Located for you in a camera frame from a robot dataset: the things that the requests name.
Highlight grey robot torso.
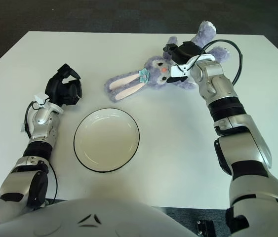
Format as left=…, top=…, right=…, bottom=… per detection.
left=0, top=197, right=199, bottom=237

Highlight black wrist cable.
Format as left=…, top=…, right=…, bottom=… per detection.
left=182, top=39, right=243, bottom=86
left=24, top=100, right=43, bottom=139

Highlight purple plush bunny doll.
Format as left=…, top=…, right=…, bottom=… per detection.
left=104, top=20, right=232, bottom=104

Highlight black metal bracket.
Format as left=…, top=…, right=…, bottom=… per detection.
left=195, top=219, right=215, bottom=237

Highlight thin black left elbow cable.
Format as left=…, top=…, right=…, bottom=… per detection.
left=46, top=161, right=58, bottom=203

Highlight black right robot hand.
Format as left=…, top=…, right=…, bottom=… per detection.
left=162, top=41, right=202, bottom=83

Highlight white plate with black rim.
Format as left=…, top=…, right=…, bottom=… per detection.
left=73, top=107, right=141, bottom=173

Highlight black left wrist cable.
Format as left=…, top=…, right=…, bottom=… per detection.
left=24, top=100, right=43, bottom=139

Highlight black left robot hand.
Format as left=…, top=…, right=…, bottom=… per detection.
left=45, top=63, right=83, bottom=107

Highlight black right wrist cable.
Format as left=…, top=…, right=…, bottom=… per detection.
left=182, top=39, right=243, bottom=86

